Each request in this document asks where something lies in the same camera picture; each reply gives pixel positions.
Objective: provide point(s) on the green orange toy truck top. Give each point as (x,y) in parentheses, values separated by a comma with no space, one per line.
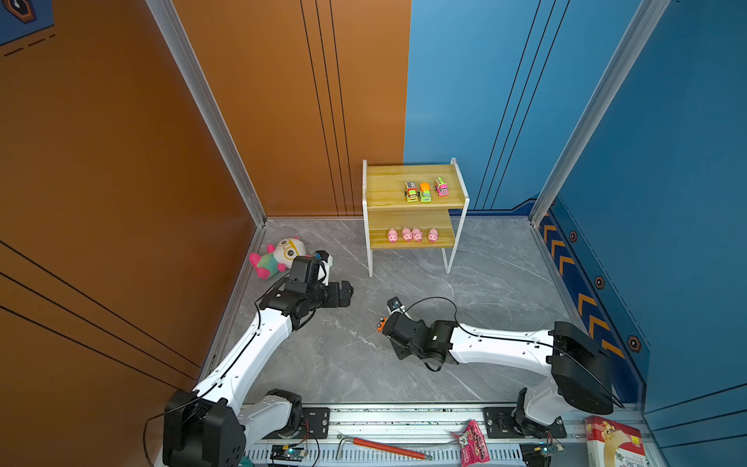
(425,192)

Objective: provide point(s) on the pink toy truck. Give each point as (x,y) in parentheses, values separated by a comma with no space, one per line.
(441,187)

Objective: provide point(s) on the aluminium corner post right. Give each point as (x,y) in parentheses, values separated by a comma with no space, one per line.
(635,38)

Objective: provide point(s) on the pink snack packet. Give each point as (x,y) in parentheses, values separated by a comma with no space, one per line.
(472,445)

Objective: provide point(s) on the red handled tool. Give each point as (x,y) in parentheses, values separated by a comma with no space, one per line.
(379,447)

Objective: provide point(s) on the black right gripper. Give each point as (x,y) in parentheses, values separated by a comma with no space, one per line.
(398,351)

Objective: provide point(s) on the aluminium corner post left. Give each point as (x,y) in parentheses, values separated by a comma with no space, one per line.
(170,26)

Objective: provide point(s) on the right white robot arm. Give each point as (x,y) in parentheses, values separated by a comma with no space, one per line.
(575,371)

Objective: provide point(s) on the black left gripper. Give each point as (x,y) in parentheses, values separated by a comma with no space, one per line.
(334,299)

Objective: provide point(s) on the plush doll pink white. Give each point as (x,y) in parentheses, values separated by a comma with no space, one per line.
(278,258)

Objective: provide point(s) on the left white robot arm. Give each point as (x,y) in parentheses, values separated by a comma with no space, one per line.
(206,426)

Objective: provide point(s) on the circuit board right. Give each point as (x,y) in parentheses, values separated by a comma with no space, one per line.
(540,455)

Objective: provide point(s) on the green circuit board left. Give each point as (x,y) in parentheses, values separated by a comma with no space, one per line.
(287,455)

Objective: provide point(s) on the white shelf frame with wood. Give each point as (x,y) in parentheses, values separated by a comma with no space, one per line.
(385,207)

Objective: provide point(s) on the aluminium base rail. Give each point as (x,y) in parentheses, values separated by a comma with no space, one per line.
(423,427)

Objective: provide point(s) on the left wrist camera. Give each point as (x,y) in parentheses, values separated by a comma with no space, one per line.
(325,260)

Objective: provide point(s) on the red white box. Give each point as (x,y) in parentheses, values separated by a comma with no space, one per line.
(613,444)

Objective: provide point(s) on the aluminium corner post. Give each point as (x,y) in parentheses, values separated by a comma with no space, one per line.
(170,26)
(635,38)

